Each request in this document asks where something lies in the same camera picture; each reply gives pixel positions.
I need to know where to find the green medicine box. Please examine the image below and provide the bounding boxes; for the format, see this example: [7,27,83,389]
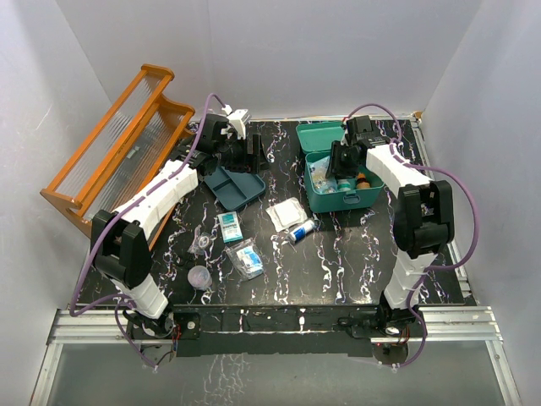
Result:
[296,121,384,213]

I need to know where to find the teal white wipe packet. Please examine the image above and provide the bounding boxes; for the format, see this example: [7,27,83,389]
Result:
[217,211,243,244]

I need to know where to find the orange wooden shelf rack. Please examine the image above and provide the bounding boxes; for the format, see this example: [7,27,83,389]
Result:
[41,64,195,237]

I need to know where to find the white gauze packet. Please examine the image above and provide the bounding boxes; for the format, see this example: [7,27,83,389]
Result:
[265,197,308,233]

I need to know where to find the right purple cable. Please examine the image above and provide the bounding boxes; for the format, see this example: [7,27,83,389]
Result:
[341,102,482,369]

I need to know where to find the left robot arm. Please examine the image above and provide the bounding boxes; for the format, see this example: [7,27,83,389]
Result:
[91,109,269,337]

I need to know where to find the brown medicine bottle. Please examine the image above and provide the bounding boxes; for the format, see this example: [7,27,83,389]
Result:
[356,173,371,189]

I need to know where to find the blue divided tray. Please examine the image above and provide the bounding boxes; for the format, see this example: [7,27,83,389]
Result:
[204,167,266,211]

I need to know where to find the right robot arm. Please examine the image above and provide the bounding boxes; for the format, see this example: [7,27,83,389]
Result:
[327,116,455,336]

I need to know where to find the white blue tube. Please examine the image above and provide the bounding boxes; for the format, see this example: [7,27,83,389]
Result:
[287,219,316,244]

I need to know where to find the white green-label bottle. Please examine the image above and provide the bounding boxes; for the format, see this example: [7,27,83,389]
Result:
[336,178,352,192]

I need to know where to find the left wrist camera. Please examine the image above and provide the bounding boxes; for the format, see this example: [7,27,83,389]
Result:
[227,109,251,140]

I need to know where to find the blue cotton swab bag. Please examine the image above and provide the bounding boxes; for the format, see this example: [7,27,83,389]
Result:
[309,156,336,194]

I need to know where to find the small clear bag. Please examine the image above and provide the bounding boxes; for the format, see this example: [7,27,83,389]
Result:
[188,225,211,256]

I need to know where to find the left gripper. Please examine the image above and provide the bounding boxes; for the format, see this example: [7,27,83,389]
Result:
[214,133,271,175]

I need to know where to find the purple cable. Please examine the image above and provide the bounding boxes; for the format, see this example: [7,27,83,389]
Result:
[69,92,232,369]
[341,102,482,369]

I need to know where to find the clear bag blue bandages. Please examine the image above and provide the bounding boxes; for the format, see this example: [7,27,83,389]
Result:
[226,238,264,280]

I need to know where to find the clear plastic cup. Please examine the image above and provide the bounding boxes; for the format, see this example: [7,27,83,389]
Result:
[188,266,212,291]

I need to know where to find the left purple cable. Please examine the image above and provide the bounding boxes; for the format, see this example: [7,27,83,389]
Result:
[69,92,232,369]

